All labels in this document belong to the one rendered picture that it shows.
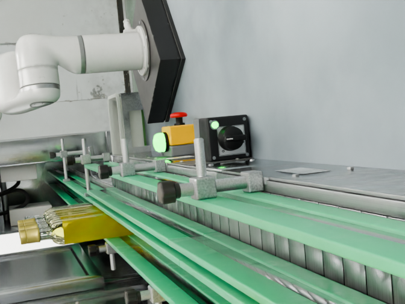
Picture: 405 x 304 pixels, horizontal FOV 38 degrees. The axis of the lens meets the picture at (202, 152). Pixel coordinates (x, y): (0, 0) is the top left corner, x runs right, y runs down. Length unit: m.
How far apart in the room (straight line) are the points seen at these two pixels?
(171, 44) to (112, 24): 4.08
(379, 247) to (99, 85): 5.06
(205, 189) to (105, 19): 4.85
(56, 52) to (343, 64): 0.85
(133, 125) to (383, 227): 1.39
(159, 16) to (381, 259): 1.18
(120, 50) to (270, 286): 1.00
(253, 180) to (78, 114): 4.69
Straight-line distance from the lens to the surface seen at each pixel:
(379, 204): 0.53
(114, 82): 5.44
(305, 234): 0.47
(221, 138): 1.04
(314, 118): 0.87
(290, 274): 0.64
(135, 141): 1.81
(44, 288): 1.47
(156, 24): 1.48
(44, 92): 1.45
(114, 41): 1.50
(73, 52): 1.48
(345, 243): 0.43
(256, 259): 0.72
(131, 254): 1.26
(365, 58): 0.76
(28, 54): 1.47
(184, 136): 1.33
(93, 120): 5.39
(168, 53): 1.42
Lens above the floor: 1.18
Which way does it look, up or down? 18 degrees down
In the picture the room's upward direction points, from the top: 96 degrees counter-clockwise
